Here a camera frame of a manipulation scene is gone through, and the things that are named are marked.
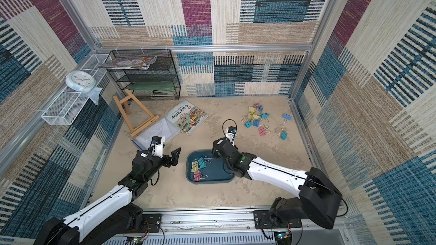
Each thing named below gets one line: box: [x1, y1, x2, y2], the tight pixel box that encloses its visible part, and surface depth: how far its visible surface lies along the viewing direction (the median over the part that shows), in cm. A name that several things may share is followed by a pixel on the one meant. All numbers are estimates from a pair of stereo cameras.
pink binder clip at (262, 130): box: [257, 124, 271, 137], surface depth 104 cm
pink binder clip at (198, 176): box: [193, 170, 208, 182], surface depth 87 cm
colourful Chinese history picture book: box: [165, 99, 209, 135], surface depth 111 cm
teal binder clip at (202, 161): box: [197, 155, 213, 170], surface depth 91 cm
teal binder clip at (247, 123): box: [241, 117, 254, 129], surface depth 107 cm
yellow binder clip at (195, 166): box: [191, 160, 199, 173], surface depth 90 cm
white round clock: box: [65, 70, 97, 93], surface depth 76 cm
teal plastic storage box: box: [185, 149, 236, 185], surface depth 89 cm
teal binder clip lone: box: [275, 128, 289, 141], surface depth 101 cm
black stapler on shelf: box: [149, 89, 175, 97], surface depth 112 cm
